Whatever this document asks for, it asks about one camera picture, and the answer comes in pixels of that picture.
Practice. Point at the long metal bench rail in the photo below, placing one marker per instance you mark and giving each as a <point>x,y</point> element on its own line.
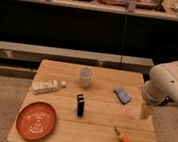
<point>37,53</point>

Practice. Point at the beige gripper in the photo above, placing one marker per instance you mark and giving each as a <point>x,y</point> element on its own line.
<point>146,111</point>

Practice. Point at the black rectangular block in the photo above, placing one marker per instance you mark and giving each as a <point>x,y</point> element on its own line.
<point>80,105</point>

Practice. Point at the orange ceramic bowl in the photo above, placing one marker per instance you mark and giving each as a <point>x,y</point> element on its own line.
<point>36,121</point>

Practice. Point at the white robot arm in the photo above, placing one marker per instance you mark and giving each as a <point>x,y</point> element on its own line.
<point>163,83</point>

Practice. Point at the translucent plastic cup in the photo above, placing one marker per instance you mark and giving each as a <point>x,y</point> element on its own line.
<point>85,75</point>

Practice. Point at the white plastic bottle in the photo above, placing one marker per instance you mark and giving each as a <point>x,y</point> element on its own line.
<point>48,86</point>

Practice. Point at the wooden table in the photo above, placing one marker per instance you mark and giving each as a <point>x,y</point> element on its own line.
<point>103,110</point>

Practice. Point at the blue sponge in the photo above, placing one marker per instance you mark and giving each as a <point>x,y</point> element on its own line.
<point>122,95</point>

